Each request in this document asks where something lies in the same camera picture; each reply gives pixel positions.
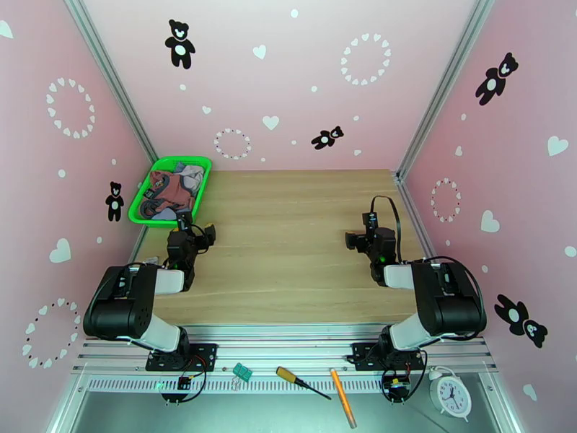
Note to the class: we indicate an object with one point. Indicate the blue-grey garment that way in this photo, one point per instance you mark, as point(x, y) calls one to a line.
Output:
point(164, 215)

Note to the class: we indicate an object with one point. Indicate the red tank top grey trim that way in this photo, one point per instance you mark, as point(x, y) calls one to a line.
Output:
point(173, 192)

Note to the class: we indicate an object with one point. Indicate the light lilac shirt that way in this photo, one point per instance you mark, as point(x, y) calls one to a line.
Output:
point(196, 177)

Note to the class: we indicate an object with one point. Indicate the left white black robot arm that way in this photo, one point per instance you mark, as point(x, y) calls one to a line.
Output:
point(117, 310)

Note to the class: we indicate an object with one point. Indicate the green plastic mesh basket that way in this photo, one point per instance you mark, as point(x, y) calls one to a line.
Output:
point(139, 210)

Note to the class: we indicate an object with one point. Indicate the small black connector board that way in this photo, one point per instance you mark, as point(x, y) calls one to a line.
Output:
point(185, 383)

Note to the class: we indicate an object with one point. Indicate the yellow black power connector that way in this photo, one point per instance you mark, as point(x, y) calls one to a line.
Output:
point(396, 384)

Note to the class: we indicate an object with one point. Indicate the teal binder clip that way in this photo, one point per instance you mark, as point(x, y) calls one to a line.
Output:
point(242, 372)

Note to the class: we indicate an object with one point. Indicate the orange pen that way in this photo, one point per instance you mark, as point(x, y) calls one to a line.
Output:
point(342, 395)

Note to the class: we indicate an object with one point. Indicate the white alarm clock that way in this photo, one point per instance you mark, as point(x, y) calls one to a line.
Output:
point(450, 395)

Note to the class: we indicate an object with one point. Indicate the right black wrist camera box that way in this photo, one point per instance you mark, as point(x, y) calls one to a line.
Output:
point(369, 222)

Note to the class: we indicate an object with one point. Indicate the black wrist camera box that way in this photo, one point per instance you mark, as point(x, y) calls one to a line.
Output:
point(369, 222)
point(182, 224)

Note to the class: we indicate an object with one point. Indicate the left black wrist camera box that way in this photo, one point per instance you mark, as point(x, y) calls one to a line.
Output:
point(182, 224)

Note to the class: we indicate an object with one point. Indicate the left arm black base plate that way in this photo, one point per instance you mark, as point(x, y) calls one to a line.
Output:
point(203, 355)

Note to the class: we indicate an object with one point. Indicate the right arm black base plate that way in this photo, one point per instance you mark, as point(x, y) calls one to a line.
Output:
point(360, 355)

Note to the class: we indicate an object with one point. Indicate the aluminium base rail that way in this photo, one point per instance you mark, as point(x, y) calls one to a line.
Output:
point(279, 346)

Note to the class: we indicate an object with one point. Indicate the aluminium frame post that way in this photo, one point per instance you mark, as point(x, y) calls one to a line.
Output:
point(108, 71)
point(446, 84)

